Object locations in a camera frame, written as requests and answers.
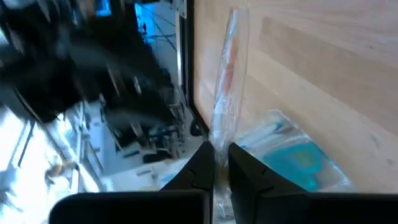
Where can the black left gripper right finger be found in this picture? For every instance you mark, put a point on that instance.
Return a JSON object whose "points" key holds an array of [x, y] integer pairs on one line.
{"points": [[295, 208]]}

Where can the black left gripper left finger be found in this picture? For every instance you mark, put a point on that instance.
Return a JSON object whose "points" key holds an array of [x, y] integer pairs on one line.
{"points": [[130, 208]]}

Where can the small teal mouthwash bottle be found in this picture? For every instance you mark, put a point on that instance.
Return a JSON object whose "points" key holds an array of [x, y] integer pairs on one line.
{"points": [[298, 165]]}

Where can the orange white toothbrush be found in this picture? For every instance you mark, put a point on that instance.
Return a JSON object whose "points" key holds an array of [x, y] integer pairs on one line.
{"points": [[228, 77]]}

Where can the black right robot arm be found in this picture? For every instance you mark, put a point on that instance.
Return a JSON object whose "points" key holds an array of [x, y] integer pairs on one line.
{"points": [[46, 77]]}

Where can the clear acrylic organizer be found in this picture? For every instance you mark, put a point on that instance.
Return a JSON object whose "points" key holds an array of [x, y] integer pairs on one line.
{"points": [[337, 175]]}

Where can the black metal table frame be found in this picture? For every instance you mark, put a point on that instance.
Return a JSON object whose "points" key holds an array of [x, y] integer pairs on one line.
{"points": [[189, 62]]}

